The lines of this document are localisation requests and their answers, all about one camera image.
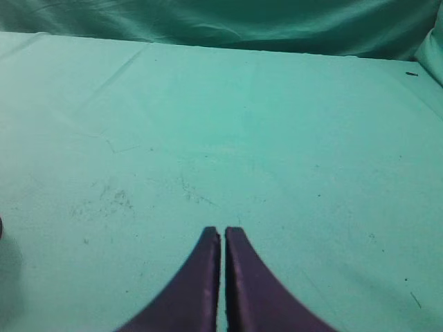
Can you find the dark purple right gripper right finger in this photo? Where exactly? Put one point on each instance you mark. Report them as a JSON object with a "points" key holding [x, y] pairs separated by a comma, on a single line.
{"points": [[255, 299]]}

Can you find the green table cloth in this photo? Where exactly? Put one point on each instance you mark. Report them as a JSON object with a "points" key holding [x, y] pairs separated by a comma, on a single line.
{"points": [[116, 154]]}

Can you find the green backdrop cloth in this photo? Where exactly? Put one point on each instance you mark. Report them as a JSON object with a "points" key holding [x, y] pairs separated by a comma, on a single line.
{"points": [[390, 30]]}

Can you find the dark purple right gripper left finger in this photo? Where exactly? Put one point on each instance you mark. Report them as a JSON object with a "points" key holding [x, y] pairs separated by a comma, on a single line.
{"points": [[189, 301]]}

